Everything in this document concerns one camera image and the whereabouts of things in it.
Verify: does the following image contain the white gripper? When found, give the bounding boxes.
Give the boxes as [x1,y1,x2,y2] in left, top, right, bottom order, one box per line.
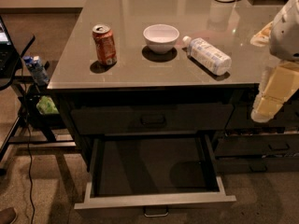
[250,0,299,117]

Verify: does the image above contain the orange soda can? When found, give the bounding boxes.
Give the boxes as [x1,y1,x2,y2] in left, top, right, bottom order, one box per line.
[93,24,117,65]

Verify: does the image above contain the right upper dark drawer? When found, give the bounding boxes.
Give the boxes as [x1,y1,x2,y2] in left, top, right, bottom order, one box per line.
[226,91,299,130]

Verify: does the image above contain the dark drawer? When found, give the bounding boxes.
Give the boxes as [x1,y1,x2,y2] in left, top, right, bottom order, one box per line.
[216,157,299,174]
[226,91,299,130]
[70,104,234,134]

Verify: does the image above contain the dark top drawer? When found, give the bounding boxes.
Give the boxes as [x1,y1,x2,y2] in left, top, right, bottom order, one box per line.
[70,104,234,134]

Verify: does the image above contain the right side snack drawer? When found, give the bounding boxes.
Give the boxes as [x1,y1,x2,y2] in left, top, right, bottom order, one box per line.
[211,128,299,158]

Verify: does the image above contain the right lower dark drawer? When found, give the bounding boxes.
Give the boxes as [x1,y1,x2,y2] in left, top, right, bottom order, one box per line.
[216,157,299,174]

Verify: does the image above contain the open grey middle drawer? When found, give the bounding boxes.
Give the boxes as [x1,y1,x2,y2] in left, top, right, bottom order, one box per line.
[75,133,236,217]

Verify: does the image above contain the clear plastic bottle white label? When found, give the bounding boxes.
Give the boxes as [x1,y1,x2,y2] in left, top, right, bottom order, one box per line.
[182,36,232,76]

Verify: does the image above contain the white ceramic bowl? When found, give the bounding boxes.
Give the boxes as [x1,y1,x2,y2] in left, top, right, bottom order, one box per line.
[143,24,179,54]

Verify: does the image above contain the dark cabinet with grey top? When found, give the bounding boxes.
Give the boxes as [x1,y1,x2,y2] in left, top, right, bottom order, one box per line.
[46,0,299,175]

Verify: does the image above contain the green snack bag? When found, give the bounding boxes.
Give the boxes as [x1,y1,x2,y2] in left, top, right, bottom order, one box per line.
[36,96,58,115]

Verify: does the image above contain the blue capped water bottle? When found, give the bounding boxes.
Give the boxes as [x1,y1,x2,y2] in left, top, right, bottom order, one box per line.
[23,56,50,86]

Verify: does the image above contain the black side cart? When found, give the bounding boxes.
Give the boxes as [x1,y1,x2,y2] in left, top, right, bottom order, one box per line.
[0,34,73,160]

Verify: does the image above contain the black laptop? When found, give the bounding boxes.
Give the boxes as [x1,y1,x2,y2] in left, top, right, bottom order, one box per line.
[0,16,19,78]

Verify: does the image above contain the brown shoe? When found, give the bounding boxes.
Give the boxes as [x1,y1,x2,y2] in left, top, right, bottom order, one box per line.
[0,207,17,224]

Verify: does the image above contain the black power cable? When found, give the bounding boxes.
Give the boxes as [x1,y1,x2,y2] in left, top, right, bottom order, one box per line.
[18,56,36,224]

